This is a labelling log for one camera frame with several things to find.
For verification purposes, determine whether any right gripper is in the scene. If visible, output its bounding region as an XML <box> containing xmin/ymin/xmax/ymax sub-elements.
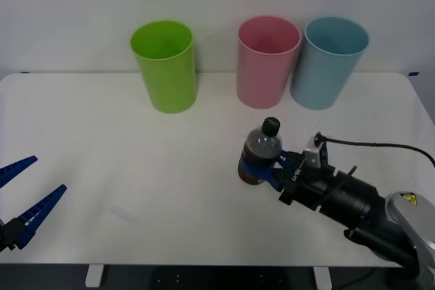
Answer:
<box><xmin>239</xmin><ymin>149</ymin><xmax>341</xmax><ymax>211</ymax></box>

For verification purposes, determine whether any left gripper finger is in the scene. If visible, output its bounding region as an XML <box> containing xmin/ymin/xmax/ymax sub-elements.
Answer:
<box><xmin>0</xmin><ymin>156</ymin><xmax>39</xmax><ymax>188</ymax></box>
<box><xmin>0</xmin><ymin>184</ymin><xmax>68</xmax><ymax>252</ymax></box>

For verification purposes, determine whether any dark drink plastic bottle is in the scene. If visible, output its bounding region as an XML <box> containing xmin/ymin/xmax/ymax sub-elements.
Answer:
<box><xmin>237</xmin><ymin>116</ymin><xmax>284</xmax><ymax>187</ymax></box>

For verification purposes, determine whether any white table leg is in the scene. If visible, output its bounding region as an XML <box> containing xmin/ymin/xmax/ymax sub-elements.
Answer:
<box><xmin>84</xmin><ymin>264</ymin><xmax>105</xmax><ymax>288</ymax></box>
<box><xmin>313</xmin><ymin>266</ymin><xmax>332</xmax><ymax>290</ymax></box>

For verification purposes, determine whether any pink plastic bin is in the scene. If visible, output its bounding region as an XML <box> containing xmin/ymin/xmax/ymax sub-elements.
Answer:
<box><xmin>237</xmin><ymin>15</ymin><xmax>302</xmax><ymax>110</ymax></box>

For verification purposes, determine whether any pale blue plastic bin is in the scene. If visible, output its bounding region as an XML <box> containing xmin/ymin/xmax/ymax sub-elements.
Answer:
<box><xmin>289</xmin><ymin>16</ymin><xmax>370</xmax><ymax>111</ymax></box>

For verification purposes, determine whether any green plastic bin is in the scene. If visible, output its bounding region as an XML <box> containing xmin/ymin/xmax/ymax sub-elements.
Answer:
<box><xmin>130</xmin><ymin>20</ymin><xmax>198</xmax><ymax>115</ymax></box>

